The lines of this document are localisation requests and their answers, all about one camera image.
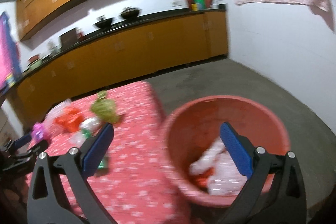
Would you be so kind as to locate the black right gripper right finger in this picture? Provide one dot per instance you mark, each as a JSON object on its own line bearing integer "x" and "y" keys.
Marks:
{"x": 286, "y": 201}

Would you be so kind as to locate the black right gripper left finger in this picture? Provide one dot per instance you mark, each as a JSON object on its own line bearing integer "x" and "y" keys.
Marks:
{"x": 47, "y": 200}

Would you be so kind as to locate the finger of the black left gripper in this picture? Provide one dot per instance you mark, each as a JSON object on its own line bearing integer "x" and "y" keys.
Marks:
{"x": 23, "y": 140}
{"x": 38, "y": 148}

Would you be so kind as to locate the purple plastic bag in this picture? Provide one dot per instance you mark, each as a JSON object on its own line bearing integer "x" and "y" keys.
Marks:
{"x": 40, "y": 133}

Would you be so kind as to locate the small orange plastic bag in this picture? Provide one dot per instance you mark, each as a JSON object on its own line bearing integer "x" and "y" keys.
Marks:
{"x": 70, "y": 119}

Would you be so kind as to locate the clear bubble wrap sheet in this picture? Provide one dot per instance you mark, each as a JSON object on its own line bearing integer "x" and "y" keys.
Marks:
{"x": 87, "y": 128}

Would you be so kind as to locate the white bubble wrap piece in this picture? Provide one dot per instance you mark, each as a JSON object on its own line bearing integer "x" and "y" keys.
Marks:
{"x": 226, "y": 179}

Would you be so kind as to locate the green plastic bag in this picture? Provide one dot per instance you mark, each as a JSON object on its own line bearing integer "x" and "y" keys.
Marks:
{"x": 105, "y": 108}

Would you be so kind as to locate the red plastic basket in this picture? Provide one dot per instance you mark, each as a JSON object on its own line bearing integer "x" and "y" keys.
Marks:
{"x": 190, "y": 130}

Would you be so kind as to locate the brown lower kitchen cabinets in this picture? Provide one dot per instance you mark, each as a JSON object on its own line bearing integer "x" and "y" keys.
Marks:
{"x": 151, "y": 44}

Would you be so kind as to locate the red floral tablecloth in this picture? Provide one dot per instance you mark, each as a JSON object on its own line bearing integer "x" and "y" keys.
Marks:
{"x": 133, "y": 187}

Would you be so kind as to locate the pink and blue curtain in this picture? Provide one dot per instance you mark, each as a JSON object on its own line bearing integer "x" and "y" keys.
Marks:
{"x": 10, "y": 59}

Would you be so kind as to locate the stacked bowls on counter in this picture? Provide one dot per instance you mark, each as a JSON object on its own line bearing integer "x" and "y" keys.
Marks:
{"x": 34, "y": 62}

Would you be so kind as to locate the dark cutting board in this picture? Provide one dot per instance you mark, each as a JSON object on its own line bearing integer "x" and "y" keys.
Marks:
{"x": 68, "y": 39}

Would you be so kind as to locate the black wok left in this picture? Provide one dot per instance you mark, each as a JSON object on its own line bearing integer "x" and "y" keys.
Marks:
{"x": 103, "y": 22}

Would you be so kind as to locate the black wok with lid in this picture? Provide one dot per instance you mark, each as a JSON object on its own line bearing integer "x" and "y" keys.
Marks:
{"x": 130, "y": 13}

